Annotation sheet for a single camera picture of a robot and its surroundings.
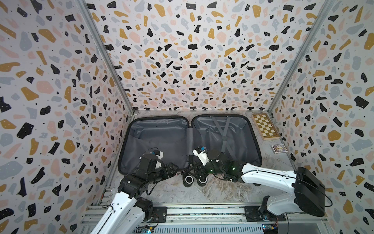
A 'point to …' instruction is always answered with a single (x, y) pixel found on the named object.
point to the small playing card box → (279, 148)
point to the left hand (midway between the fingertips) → (175, 169)
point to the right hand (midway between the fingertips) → (191, 169)
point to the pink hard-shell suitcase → (185, 143)
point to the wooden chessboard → (266, 126)
